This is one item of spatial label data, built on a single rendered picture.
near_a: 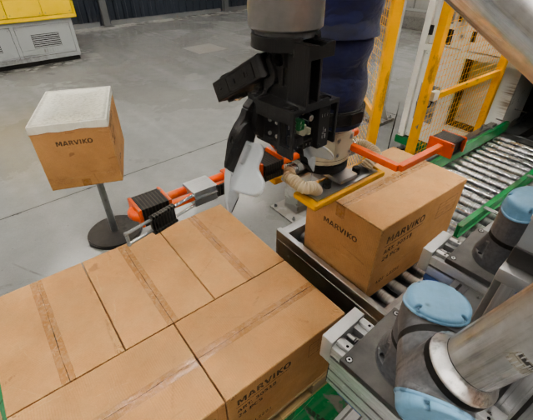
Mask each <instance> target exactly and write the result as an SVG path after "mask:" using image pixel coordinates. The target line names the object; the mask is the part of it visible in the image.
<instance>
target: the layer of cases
mask: <svg viewBox="0 0 533 420"><path fill-rule="evenodd" d="M83 267H84V268H85V270H84V268H83ZM85 271H86V272H85ZM344 315H345V313H344V312H343V311H342V310H341V309H340V308H339V307H338V306H336V305H335V304H334V303H333V302H332V301H331V300H329V299H328V298H327V297H326V296H325V295H324V294H323V293H322V292H321V291H320V290H319V289H317V288H316V287H315V286H314V285H313V284H312V283H310V282H309V281H308V280H307V279H306V278H305V277H303V276H302V275H301V274H300V273H299V272H297V271H296V270H295V269H294V268H293V267H292V266H290V265H289V264H288V263H287V262H286V261H285V260H283V258H282V257H281V256H280V255H278V254H277V253H276V252H275V251H274V250H273V249H271V248H270V247H269V246H268V245H267V244H266V243H264V242H263V241H262V240H261V239H260V238H259V237H257V236H256V235H255V234H254V233H253V232H251V231H250V230H249V229H248V228H247V227H245V226H244V225H243V224H242V223H241V222H240V221H239V220H238V219H237V218H236V217H235V216H234V215H232V214H231V213H230V212H229V211H228V210H227V209H225V208H224V207H223V206H222V205H221V204H219V205H218V206H215V207H212V208H210V209H208V210H205V211H203V212H200V213H198V214H196V215H193V216H192V217H188V218H186V219H184V220H182V221H180V222H176V223H175V224H173V225H172V226H170V227H168V228H166V229H164V230H163V231H162V232H160V233H158V234H157V235H155V234H154V233H150V234H149V235H148V236H146V237H144V238H142V239H140V240H139V241H137V242H136V243H134V244H132V246H131V247H128V246H127V243H126V244H124V245H122V246H120V247H116V248H115V249H113V250H110V251H108V252H105V253H103V254H100V255H98V256H96V257H93V258H90V259H89V260H87V261H84V262H83V265H82V264H81V263H79V264H77V265H74V266H72V267H69V268H67V269H64V270H62V271H61V272H57V273H54V274H53V275H51V276H48V277H46V278H43V279H41V280H38V281H36V282H33V283H31V284H29V285H27V286H25V287H21V288H19V289H17V290H15V291H12V292H10V293H7V294H5V295H3V296H1V297H0V384H1V389H2V394H3V403H4V407H5V413H6V418H7V420H267V419H269V418H270V417H271V416H272V415H274V414H275V413H276V412H277V411H278V410H280V409H281V408H282V407H283V406H284V405H285V404H286V403H288V402H289V401H290V400H291V399H292V398H294V397H295V396H296V395H297V394H299V393H300V392H301V391H302V390H304V389H305V388H306V387H307V386H309V385H310V384H311V383H312V382H313V381H314V380H315V379H316V378H318V377H319V376H320V375H321V374H322V373H324V372H325V371H326V370H328V366H329V363H328V362H327V361H326V360H325V359H324V358H323V357H322V356H320V354H319V352H320V347H321V341H322V336H323V334H324V333H326V332H327V331H328V330H329V329H330V328H331V327H333V326H334V325H335V324H336V323H337V322H338V321H339V320H340V319H341V318H342V317H344Z"/></svg>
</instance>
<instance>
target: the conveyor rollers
mask: <svg viewBox="0 0 533 420"><path fill-rule="evenodd" d="M442 168H444V169H446V170H449V171H451V172H453V173H456V174H458V175H461V176H462V177H464V178H467V181H466V183H465V186H464V189H463V191H462V194H461V196H460V200H459V202H458V204H457V206H456V209H455V212H454V214H453V217H452V220H451V221H450V225H449V227H448V228H449V229H447V231H446V232H447V233H449V234H451V235H452V238H454V239H456V240H458V241H460V242H463V241H464V240H466V238H468V237H469V236H470V235H471V234H472V233H473V232H474V231H475V230H476V229H477V228H482V229H483V228H485V227H486V226H487V225H489V224H490V223H491V222H493V221H494V220H495V218H496V215H495V214H494V213H492V212H491V213H490V214H489V215H487V216H486V217H484V218H483V219H482V220H481V221H479V222H478V223H477V224H476V225H475V226H474V227H472V228H471V230H470V229H469V230H468V231H467V232H465V233H464V234H463V235H462V236H463V237H462V236H460V237H458V238H456V237H454V236H453V233H454V232H453V231H455V228H456V226H457V224H458V223H459V222H461V221H462V220H463V219H465V218H467V217H468V216H469V215H471V214H472V213H473V212H474V211H475V210H477V209H478V208H480V207H481V206H483V205H484V204H485V203H487V202H488V201H490V200H491V199H492V198H493V197H495V196H496V195H497V194H499V193H500V192H502V191H503V190H505V189H506V188H507V187H509V186H510V185H511V184H512V183H514V182H515V181H517V180H518V179H519V178H521V177H522V176H524V175H525V174H526V173H528V172H529V171H530V170H531V169H533V147H532V146H530V145H526V144H524V143H521V142H517V141H514V140H511V139H509V138H506V137H502V136H499V135H498V136H497V137H494V138H492V139H491V140H490V141H488V142H485V143H483V144H482V145H480V146H479V147H477V148H475V149H473V150H471V151H469V152H468V153H466V154H464V155H463V156H461V157H458V158H457V159H456V160H454V161H452V162H449V163H448V164H446V165H444V166H443V167H442ZM526 186H532V187H533V181H531V182H530V183H529V184H527V185H526ZM453 220H454V221H453ZM450 229H451V230H452V231H451V230H450ZM472 230H473V231H472ZM417 264H418V263H415V264H414V265H412V266H411V267H409V270H411V271H412V272H414V273H416V274H417V275H419V276H420V277H423V276H424V275H425V271H423V270H421V269H420V268H418V267H417ZM398 278H399V279H401V280H402V281H404V282H405V283H407V284H408V285H411V284H412V283H416V282H418V281H419V279H418V278H417V277H415V276H414V275H412V274H411V273H409V272H407V271H406V270H405V271H404V272H403V273H401V274H400V275H399V276H398ZM385 286H386V287H388V288H389V289H390V290H392V291H393V292H395V293H396V294H398V295H401V294H402V293H403V292H405V291H406V290H407V287H405V286H404V285H402V284H401V283H400V282H398V281H396V280H395V279H393V280H392V281H390V282H389V283H387V284H386V285H385ZM373 295H374V296H375V297H377V298H378V299H379V300H380V301H381V302H383V303H384V304H385V305H386V306H387V305H389V304H390V303H391V302H393V301H394V300H395V297H393V296H392V295H391V294H389V293H388V292H386V291H385V290H384V289H383V288H381V289H380V290H378V291H377V292H375V293H374V294H373Z"/></svg>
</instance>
